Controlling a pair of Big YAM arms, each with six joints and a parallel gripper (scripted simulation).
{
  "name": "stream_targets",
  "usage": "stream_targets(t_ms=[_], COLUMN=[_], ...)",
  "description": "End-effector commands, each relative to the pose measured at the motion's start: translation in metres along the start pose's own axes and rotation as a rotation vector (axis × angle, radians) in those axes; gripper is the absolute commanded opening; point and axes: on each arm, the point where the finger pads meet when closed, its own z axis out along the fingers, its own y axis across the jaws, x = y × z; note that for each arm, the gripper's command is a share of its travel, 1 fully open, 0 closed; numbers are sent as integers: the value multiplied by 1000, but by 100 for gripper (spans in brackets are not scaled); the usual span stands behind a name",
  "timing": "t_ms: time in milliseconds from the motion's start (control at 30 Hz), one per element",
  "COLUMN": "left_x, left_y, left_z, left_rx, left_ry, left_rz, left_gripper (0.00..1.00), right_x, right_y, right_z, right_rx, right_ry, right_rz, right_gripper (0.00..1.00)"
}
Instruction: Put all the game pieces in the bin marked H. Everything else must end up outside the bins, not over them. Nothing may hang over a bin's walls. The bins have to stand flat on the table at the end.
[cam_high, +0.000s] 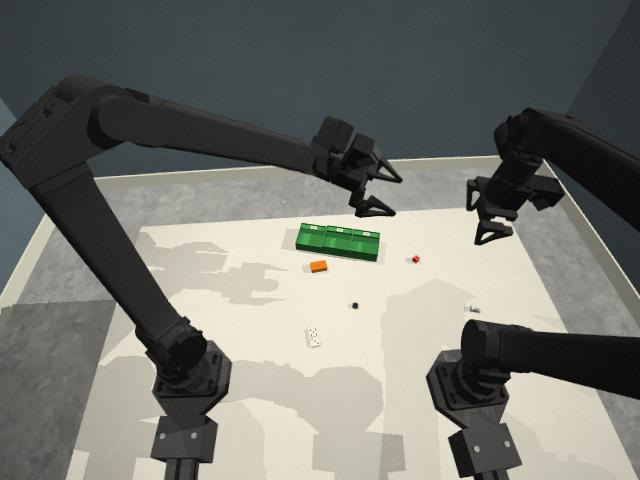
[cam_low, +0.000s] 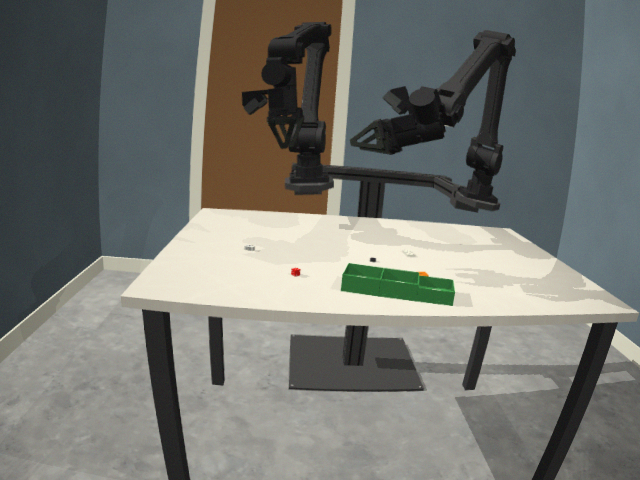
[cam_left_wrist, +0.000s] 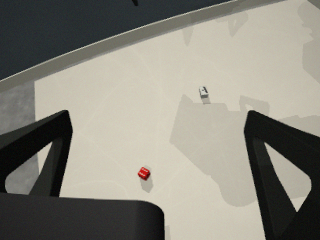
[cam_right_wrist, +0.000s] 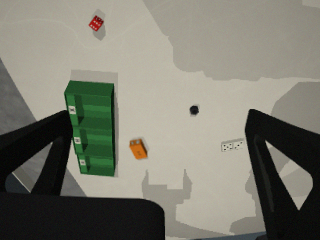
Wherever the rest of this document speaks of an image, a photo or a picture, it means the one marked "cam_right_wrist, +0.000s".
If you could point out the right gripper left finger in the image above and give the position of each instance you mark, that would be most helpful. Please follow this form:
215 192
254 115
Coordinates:
18 146

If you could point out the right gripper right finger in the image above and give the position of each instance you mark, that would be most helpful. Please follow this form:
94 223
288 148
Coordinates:
278 208

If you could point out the red die with white pips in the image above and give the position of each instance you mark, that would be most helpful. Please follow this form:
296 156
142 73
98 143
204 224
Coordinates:
96 23

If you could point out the orange nine-volt battery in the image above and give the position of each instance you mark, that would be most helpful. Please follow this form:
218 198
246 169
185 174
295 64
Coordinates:
138 149

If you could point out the white domino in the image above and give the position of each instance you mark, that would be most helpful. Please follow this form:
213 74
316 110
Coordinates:
231 145

